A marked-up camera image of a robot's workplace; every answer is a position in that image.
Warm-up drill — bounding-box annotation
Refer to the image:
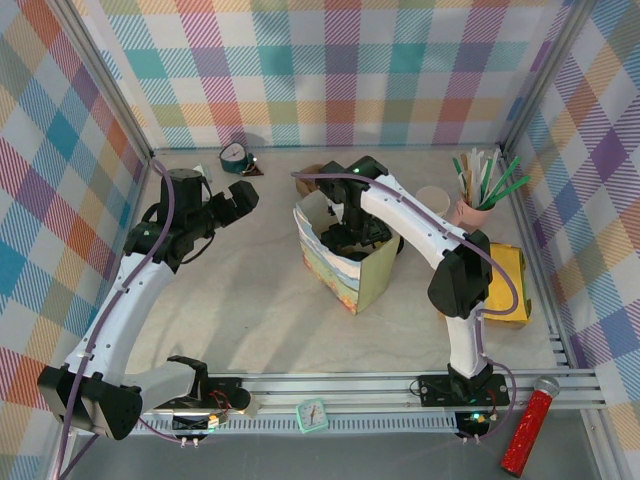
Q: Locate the paper coffee cup stack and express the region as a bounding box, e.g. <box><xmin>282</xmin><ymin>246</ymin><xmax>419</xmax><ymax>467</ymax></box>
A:
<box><xmin>416</xmin><ymin>185</ymin><xmax>451</xmax><ymax>219</ymax></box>

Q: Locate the aluminium frame rail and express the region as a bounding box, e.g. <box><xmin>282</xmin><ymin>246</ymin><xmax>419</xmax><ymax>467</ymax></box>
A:
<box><xmin>54</xmin><ymin>369</ymin><xmax>601</xmax><ymax>416</ymax></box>

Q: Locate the slotted grey cable duct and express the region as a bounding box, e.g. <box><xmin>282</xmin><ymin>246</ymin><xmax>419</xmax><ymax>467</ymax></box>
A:
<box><xmin>79</xmin><ymin>417</ymin><xmax>461</xmax><ymax>436</ymax></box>

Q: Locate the printed paper gift bag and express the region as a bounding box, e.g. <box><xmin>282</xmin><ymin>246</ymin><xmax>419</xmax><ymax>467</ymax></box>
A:
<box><xmin>292</xmin><ymin>192</ymin><xmax>402</xmax><ymax>316</ymax></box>

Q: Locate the red glitter tube silver cap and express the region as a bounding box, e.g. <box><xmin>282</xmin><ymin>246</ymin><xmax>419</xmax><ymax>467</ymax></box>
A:
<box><xmin>500</xmin><ymin>376</ymin><xmax>561</xmax><ymax>476</ymax></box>

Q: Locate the white stirrer green tip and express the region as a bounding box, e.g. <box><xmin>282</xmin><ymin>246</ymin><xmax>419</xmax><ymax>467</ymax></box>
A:
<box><xmin>483</xmin><ymin>149</ymin><xmax>501</xmax><ymax>207</ymax></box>

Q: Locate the teal round alarm clock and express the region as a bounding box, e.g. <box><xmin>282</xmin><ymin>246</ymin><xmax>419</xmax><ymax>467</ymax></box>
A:
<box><xmin>218</xmin><ymin>142</ymin><xmax>256</xmax><ymax>175</ymax></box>

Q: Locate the green plastic stirrer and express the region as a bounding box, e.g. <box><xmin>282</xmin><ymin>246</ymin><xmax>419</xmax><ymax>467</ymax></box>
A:
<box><xmin>487</xmin><ymin>156</ymin><xmax>522</xmax><ymax>209</ymax></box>
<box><xmin>492</xmin><ymin>175</ymin><xmax>530</xmax><ymax>209</ymax></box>
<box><xmin>452</xmin><ymin>157</ymin><xmax>470</xmax><ymax>204</ymax></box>

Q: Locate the pink stirrer holder cup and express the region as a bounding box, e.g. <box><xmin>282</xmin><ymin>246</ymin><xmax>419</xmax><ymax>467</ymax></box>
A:
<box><xmin>447</xmin><ymin>196</ymin><xmax>495</xmax><ymax>234</ymax></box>

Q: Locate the yellow napkin stack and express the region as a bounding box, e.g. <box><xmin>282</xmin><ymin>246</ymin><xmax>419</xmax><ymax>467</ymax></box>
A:
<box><xmin>482</xmin><ymin>242</ymin><xmax>532</xmax><ymax>324</ymax></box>

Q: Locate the small black controller box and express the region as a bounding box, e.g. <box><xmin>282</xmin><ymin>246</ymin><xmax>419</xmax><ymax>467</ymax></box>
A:
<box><xmin>172</xmin><ymin>412</ymin><xmax>221</xmax><ymax>434</ymax></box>
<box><xmin>457</xmin><ymin>410</ymin><xmax>491</xmax><ymax>436</ymax></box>

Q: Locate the brown cardboard cup carrier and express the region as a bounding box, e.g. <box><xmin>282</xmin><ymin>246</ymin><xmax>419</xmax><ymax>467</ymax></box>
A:
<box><xmin>293</xmin><ymin>163</ymin><xmax>326</xmax><ymax>197</ymax></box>

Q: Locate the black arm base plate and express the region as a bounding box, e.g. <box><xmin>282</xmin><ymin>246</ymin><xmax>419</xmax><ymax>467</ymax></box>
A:
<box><xmin>151</xmin><ymin>377</ymin><xmax>251</xmax><ymax>414</ymax></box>
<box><xmin>417</xmin><ymin>372</ymin><xmax>511</xmax><ymax>407</ymax></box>

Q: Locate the mint green square clock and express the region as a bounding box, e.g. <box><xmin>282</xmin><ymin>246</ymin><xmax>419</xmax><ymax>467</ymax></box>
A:
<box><xmin>294</xmin><ymin>397</ymin><xmax>330</xmax><ymax>435</ymax></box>

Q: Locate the short aluminium side rail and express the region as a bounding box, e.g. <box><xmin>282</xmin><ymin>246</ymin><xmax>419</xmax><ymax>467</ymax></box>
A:
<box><xmin>547</xmin><ymin>332</ymin><xmax>574</xmax><ymax>371</ymax></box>

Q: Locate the white plastic stirrer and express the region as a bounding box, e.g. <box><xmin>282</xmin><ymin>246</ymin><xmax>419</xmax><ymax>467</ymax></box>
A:
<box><xmin>469</xmin><ymin>148</ymin><xmax>482</xmax><ymax>204</ymax></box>
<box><xmin>477</xmin><ymin>157</ymin><xmax>494</xmax><ymax>206</ymax></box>

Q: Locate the aluminium frame post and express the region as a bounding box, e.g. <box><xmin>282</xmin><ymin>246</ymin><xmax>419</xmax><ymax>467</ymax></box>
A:
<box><xmin>502</xmin><ymin>0</ymin><xmax>594</xmax><ymax>146</ymax></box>
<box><xmin>54</xmin><ymin>0</ymin><xmax>154</xmax><ymax>164</ymax></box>

